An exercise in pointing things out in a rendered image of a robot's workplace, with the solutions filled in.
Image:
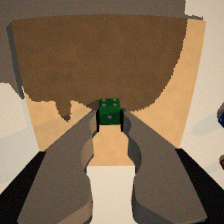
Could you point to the tan flat mat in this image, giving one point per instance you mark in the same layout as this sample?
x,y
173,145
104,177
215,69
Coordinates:
x,y
68,63

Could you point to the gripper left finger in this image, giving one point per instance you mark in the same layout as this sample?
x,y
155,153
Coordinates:
x,y
53,187

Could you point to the blue die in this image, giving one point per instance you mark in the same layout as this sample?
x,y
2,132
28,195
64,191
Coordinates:
x,y
221,120

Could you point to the green die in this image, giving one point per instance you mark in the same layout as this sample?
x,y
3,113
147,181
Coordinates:
x,y
109,111

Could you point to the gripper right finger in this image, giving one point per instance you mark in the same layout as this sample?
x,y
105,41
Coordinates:
x,y
169,186

